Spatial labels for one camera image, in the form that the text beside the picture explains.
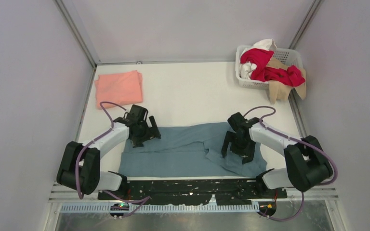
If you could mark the white t-shirt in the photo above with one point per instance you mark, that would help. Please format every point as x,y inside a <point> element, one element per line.
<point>254,57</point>

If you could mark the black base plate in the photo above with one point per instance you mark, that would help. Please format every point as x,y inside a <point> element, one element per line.
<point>193,192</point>

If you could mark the folded pink t-shirt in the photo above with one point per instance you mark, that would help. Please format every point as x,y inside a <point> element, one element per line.
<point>121,88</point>

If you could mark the blue-grey t-shirt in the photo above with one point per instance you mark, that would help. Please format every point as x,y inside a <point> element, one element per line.
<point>193,151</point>

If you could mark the white laundry basket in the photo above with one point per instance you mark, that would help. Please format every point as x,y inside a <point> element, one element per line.
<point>288,57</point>

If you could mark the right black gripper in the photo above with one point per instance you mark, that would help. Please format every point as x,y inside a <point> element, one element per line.
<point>247,153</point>

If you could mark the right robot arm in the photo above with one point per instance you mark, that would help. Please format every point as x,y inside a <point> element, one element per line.
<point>305,163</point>

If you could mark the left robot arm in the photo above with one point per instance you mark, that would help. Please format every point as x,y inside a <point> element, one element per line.
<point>80,165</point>

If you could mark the beige t-shirt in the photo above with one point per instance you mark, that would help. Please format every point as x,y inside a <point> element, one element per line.
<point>280,89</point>

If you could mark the white slotted cable duct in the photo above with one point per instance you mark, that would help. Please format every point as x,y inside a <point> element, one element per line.
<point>124,208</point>

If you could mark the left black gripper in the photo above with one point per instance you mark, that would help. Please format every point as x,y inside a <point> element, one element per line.
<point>138,141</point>

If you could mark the red t-shirt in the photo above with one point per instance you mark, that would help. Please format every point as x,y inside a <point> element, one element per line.
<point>260,65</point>

